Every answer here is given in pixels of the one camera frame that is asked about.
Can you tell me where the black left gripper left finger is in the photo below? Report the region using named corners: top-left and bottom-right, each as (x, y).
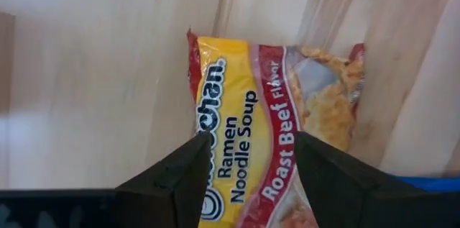
top-left (0, 131), bottom-right (213, 228)

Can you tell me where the red Maruchan roast beef packet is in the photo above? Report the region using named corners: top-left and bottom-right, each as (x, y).
top-left (185, 28), bottom-right (367, 228)

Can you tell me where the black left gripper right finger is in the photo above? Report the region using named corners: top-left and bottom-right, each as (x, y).
top-left (293, 131), bottom-right (460, 228)

